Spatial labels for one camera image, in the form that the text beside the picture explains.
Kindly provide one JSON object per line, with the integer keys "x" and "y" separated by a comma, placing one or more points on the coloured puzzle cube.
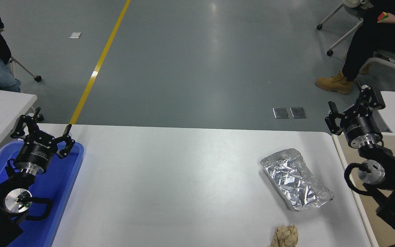
{"x": 382, "y": 17}

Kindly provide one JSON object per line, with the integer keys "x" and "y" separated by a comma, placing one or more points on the silver foil tray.
{"x": 293, "y": 181}

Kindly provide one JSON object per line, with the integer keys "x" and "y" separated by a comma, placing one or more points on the person with tan boots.
{"x": 372, "y": 37}

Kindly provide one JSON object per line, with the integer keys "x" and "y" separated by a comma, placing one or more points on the person's left hand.
{"x": 391, "y": 18}

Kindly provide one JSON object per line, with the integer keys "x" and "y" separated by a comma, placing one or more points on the tan paper ball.
{"x": 285, "y": 236}

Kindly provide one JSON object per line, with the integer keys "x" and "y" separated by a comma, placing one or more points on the metal floor plate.
{"x": 280, "y": 113}
{"x": 298, "y": 112}

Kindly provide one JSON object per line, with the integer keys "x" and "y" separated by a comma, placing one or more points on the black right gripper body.
{"x": 362, "y": 127}

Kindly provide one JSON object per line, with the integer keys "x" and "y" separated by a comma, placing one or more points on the white chair grey seat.
{"x": 353, "y": 4}

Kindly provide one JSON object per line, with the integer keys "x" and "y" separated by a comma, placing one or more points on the white rolling chair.
{"x": 389, "y": 58}

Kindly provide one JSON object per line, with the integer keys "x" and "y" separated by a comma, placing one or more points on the blue plastic tray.
{"x": 60, "y": 185}

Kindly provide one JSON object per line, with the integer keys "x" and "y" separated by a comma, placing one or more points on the white chair with castors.
{"x": 38, "y": 78}

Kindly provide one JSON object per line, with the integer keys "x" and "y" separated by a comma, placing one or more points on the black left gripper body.
{"x": 34, "y": 152}

